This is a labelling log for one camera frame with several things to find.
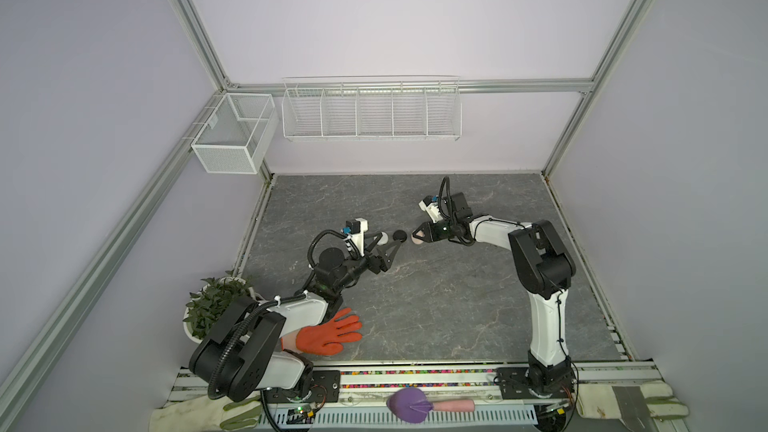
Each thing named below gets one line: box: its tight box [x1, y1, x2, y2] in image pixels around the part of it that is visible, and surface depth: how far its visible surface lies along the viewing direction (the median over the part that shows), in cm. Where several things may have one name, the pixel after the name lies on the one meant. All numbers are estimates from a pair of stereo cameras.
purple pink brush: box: [386, 387, 475, 424], surface depth 72 cm
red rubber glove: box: [296, 308, 362, 355], surface depth 82 cm
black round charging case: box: [393, 229, 408, 243], surface depth 104 cm
